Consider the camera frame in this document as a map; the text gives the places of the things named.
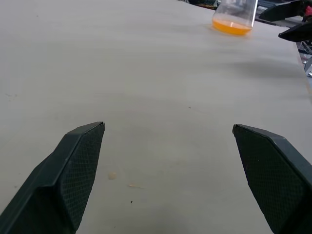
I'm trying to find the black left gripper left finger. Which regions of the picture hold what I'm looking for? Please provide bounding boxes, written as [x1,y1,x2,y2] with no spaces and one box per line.
[0,121,106,234]

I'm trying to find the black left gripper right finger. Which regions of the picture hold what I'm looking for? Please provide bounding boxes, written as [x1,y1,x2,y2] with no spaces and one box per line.
[233,123,312,234]

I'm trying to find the grey metal bracket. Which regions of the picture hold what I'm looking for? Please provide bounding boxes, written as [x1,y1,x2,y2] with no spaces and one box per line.
[303,57,312,78]

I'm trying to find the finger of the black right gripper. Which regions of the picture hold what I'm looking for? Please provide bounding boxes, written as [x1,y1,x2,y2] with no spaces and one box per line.
[258,0,312,22]
[278,20,312,42]

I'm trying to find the large clear conical flask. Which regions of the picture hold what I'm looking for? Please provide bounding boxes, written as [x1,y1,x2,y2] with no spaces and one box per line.
[211,0,259,37]

